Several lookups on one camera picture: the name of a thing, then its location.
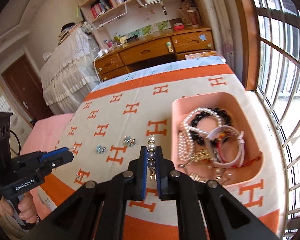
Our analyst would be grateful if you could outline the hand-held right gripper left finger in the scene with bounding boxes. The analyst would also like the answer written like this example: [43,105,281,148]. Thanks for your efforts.
[22,146,150,240]

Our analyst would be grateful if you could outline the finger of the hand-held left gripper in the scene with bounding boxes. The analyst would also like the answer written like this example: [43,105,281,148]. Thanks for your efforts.
[17,151,74,180]
[11,147,70,167]

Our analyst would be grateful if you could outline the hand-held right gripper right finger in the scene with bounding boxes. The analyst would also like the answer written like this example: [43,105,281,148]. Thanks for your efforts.
[155,146,280,240]

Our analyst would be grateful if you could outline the beaded drop earring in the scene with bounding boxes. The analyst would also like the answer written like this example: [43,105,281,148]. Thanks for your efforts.
[146,134,157,182]

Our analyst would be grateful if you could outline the white pearl necklace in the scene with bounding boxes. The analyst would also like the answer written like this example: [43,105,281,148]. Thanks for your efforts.
[177,107,224,163]

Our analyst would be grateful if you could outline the black bead bracelet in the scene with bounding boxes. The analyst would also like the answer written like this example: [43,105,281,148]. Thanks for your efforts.
[190,107,232,145]

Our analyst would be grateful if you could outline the white strap wristwatch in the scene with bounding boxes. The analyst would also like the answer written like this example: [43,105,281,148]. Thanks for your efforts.
[206,126,247,168]

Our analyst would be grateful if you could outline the pink plastic storage box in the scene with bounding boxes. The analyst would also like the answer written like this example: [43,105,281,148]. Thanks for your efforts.
[170,92,263,186]

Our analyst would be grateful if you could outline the person's left hand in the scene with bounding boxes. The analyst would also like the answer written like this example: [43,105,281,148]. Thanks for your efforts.
[0,192,42,230]

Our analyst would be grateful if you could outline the pink bedsheet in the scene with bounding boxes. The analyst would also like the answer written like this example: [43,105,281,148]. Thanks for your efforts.
[20,113,75,218]

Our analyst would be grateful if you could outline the double flower earring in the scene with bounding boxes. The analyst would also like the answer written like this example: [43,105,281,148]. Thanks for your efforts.
[123,135,137,147]

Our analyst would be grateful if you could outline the brown wooden door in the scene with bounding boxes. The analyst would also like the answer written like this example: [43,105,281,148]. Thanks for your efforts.
[1,54,54,123]

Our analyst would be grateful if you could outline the white lace cover cloth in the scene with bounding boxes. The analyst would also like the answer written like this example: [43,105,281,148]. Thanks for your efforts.
[40,27,102,115]

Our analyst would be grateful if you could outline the orange beige printed blanket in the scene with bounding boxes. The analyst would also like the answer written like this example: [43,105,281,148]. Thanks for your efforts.
[30,64,280,240]

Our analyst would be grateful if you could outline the stack of books and papers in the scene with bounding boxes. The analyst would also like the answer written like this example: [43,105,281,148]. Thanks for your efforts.
[57,22,83,46]

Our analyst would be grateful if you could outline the wooden desk with drawers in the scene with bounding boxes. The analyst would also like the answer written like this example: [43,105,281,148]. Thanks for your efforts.
[94,27,215,82]

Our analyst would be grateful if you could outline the colourful magazine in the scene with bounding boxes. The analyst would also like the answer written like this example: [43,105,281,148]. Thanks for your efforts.
[185,51,219,60]

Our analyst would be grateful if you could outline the green patterned picture strip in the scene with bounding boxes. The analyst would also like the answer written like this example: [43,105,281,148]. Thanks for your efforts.
[122,20,170,39]

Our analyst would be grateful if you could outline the row of red books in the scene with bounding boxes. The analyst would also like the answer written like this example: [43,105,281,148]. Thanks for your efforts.
[90,0,114,19]

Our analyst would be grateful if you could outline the wooden bookshelf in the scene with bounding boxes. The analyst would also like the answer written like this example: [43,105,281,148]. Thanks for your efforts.
[72,0,210,48]

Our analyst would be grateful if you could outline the window with metal grille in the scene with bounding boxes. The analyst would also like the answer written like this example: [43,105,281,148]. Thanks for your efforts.
[247,0,300,240]

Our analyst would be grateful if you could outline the glass jar with lid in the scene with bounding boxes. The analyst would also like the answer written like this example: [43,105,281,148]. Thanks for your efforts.
[187,9,200,25]

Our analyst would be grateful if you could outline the beige curtain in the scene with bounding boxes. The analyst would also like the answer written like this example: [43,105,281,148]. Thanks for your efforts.
[190,0,243,85]

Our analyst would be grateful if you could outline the white charger with cable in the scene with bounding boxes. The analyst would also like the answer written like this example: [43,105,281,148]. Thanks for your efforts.
[94,49,108,83]

